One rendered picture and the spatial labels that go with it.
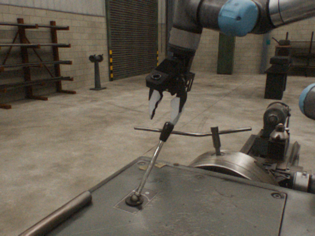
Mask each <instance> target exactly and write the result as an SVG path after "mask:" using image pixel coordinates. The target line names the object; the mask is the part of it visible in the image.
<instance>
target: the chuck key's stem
mask: <svg viewBox="0 0 315 236"><path fill-rule="evenodd" d="M210 130H211V133H212V143H213V147H214V148H215V153H216V156H218V155H221V152H220V147H221V141H220V135H219V134H218V126H217V125H213V126H211V127H210Z"/></svg>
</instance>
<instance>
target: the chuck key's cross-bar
mask: <svg viewBox="0 0 315 236"><path fill-rule="evenodd" d="M134 129H135V130H143V131H150V132H158V133H160V132H161V131H162V129H160V128H152V127H144V126H136V125H135V126H134ZM251 130H252V128H251V127H250V126H249V127H242V128H234V129H227V130H220V131H218V134H219V135H220V134H227V133H237V132H245V131H251ZM171 134H177V135H185V136H194V137H205V136H212V133H211V132H205V133H193V132H185V131H176V130H173V131H172V133H171Z"/></svg>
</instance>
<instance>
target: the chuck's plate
mask: <svg viewBox="0 0 315 236"><path fill-rule="evenodd" d="M189 166H190V167H195V168H199V169H203V170H209V171H214V172H218V173H221V174H225V175H230V176H234V177H240V178H244V179H248V180H253V181H257V182H262V181H261V180H260V179H258V178H257V177H256V176H255V175H253V174H252V173H250V172H249V171H247V170H245V169H244V168H243V167H241V166H238V165H236V164H233V163H230V162H225V161H219V160H206V161H200V162H196V163H194V164H191V165H189Z"/></svg>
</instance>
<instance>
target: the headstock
mask: <svg viewBox="0 0 315 236"><path fill-rule="evenodd" d="M150 161H151V158H149V157H145V156H140V157H138V158H137V159H135V160H134V161H132V162H131V163H129V164H127V165H126V166H124V167H123V168H121V169H120V170H118V171H116V172H115V173H113V174H112V175H110V176H109V177H107V178H106V179H105V180H103V181H101V182H100V183H98V184H97V185H95V186H94V187H92V188H90V189H89V190H87V191H89V192H90V193H91V195H92V200H91V201H90V202H89V203H87V204H86V205H84V206H83V207H81V208H80V209H78V210H77V211H76V212H74V213H73V214H72V215H70V216H69V217H68V218H67V219H65V220H64V221H62V222H61V223H60V224H58V225H57V226H55V227H54V228H53V229H51V230H50V231H48V232H47V233H46V234H44V235H43V236H302V235H303V234H306V233H310V232H311V219H312V216H313V217H315V194H312V193H308V192H302V191H298V190H293V189H288V188H284V187H279V186H274V185H272V184H266V183H262V182H257V181H253V180H248V179H244V178H240V177H234V176H230V175H225V174H221V173H218V172H214V171H209V170H203V169H199V168H195V167H190V166H186V165H181V164H179V165H178V166H177V165H174V163H173V162H167V161H162V160H158V159H157V160H156V161H155V163H154V166H153V168H152V170H151V172H150V174H149V176H148V178H147V181H146V183H145V185H144V187H143V190H142V192H141V197H142V198H143V203H141V204H140V205H137V206H129V205H128V204H126V203H125V199H126V198H127V197H128V196H129V195H133V194H134V192H135V191H137V189H138V187H139V185H140V182H141V180H142V178H143V175H144V173H145V171H146V170H142V169H139V167H140V166H147V167H148V165H149V163H150ZM158 163H164V164H166V165H165V166H163V167H162V168H157V167H156V166H155V164H158Z"/></svg>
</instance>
